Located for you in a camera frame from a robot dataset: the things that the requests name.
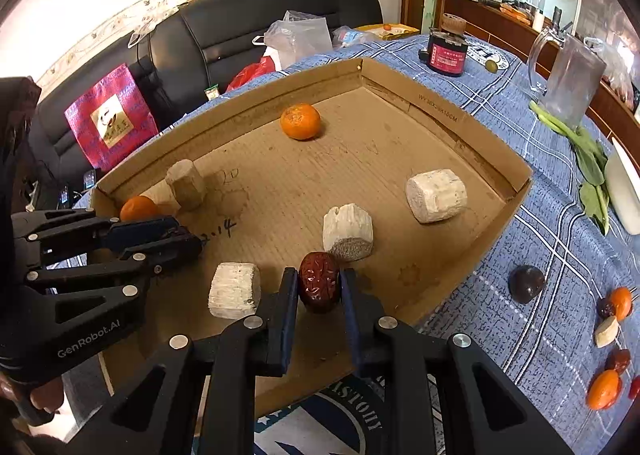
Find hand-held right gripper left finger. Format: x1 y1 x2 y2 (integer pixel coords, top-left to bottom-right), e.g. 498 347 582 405
65 266 302 455

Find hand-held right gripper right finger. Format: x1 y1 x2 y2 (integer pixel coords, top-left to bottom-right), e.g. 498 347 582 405
340 267 576 455

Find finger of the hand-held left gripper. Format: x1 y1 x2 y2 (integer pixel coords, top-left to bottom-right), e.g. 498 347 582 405
10 232 205 336
11 209 188 268

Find orange tangerine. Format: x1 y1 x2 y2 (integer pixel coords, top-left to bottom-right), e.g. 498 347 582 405
280 103 322 140
610 286 634 322
120 195 161 223
586 369 623 411

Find shallow cardboard box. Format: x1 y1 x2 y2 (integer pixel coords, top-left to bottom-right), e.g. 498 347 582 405
92 57 533 418

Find person's left hand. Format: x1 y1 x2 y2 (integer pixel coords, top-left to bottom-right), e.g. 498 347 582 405
30 376 67 413

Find red gift bag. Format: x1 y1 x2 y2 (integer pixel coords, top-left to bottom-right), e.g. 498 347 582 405
64 63 160 173

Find dark purple plum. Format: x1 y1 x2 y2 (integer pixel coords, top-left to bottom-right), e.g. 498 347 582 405
508 265 546 306

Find black leather sofa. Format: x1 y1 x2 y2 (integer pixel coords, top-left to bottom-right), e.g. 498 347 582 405
30 0 385 206

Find clear plastic bag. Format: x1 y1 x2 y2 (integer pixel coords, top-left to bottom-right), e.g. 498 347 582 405
252 10 335 72

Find green leafy vegetable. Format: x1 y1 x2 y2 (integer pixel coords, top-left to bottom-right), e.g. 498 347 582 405
529 101 612 236

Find black jar red label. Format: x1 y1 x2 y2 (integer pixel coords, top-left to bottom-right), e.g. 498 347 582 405
419 13 469 78

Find clear bag blue contents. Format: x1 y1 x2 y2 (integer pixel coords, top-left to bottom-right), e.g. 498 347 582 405
332 25 373 48

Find white enamel basin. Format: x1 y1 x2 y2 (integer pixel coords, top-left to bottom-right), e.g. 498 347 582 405
603 137 640 235

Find wooden sideboard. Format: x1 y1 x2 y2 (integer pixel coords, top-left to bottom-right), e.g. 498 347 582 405
440 0 640 140

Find clear glass pitcher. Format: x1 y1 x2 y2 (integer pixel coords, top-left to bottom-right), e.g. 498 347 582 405
526 27 607 130

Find plastic bag red contents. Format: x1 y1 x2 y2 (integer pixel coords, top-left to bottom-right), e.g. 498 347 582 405
585 37 636 100

